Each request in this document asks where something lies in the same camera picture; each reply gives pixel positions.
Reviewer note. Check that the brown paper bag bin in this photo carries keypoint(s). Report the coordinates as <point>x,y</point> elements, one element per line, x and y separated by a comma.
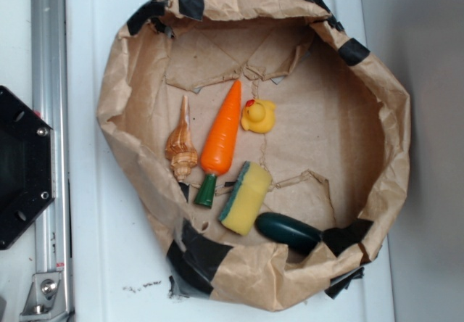
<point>338,154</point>

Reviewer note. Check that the yellow sponge with green pad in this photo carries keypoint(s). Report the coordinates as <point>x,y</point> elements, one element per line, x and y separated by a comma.
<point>247,196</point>

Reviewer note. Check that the aluminium extrusion rail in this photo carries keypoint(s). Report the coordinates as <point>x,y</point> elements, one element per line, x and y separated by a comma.
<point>49,76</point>

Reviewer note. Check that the metal corner bracket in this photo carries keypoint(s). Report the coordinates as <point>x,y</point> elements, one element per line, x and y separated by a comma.
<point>46,300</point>

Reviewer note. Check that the dark green toy cucumber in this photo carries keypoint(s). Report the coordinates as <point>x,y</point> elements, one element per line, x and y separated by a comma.
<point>283,229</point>

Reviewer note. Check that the brown striped spiral seashell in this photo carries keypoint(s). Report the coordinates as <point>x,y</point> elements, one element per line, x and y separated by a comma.
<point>179,149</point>

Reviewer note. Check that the yellow rubber duck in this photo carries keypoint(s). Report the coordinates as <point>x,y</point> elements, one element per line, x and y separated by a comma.
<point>258,116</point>

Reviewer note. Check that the orange plastic toy carrot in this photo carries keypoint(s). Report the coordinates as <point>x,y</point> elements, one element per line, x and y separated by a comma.
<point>219,147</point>

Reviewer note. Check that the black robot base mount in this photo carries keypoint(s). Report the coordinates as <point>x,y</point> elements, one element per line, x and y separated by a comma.
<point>26,167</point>

